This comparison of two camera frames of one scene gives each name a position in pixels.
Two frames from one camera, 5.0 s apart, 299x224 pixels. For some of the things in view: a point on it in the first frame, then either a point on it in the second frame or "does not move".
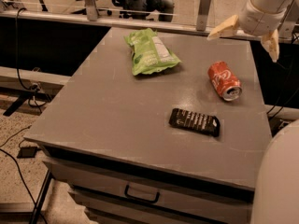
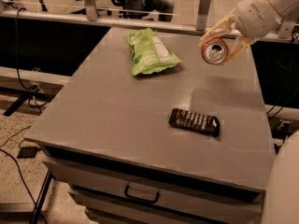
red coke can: x=225 y=80 → x=215 y=50
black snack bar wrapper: x=206 y=124 does not move
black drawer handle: x=156 y=200 does not move
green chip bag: x=150 y=52 does not move
